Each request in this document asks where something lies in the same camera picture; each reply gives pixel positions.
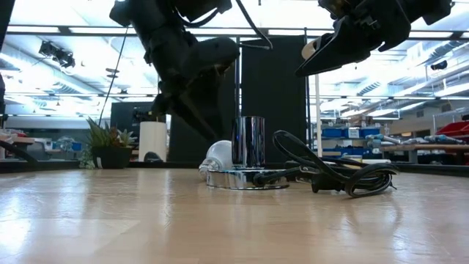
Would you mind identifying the potted succulent plant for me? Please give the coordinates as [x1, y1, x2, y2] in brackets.
[78, 116, 139, 170]

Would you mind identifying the thick black looped cable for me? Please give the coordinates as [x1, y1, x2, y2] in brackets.
[0, 140, 40, 165]

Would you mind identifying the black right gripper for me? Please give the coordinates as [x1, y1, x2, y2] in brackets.
[295, 0, 416, 78]

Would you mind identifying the white cylinder container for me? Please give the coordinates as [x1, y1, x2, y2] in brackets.
[138, 121, 169, 163]

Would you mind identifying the background wooden desk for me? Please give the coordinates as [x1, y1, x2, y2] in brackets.
[0, 136, 36, 146]

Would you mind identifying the white lightbulb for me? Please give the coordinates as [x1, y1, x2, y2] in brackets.
[198, 139, 234, 180]

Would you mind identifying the red storage bin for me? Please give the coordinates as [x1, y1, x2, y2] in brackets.
[435, 120, 469, 137]

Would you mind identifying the grey blue power tool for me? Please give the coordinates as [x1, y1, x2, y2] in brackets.
[366, 133, 401, 146]
[424, 134, 467, 144]

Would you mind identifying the wooden workbench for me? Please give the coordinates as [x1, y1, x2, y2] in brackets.
[380, 144, 469, 164]

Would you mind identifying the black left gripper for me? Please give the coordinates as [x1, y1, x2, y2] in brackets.
[144, 35, 242, 143]

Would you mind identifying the black lamp power cord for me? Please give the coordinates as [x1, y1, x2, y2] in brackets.
[252, 130, 399, 199]

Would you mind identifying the long blue storage bin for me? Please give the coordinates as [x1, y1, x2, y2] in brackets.
[322, 147, 382, 157]

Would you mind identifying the black folding room divider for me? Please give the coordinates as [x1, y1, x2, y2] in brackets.
[168, 35, 308, 164]

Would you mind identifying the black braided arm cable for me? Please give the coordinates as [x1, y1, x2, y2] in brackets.
[234, 0, 274, 51]

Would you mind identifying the chrome lamp socket base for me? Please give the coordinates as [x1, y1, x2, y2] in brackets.
[206, 115, 290, 191]

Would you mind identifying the thin black hanging cable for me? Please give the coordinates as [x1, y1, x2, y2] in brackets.
[97, 27, 130, 126]

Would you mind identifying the black monitor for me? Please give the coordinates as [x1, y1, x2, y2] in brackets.
[109, 101, 168, 139]

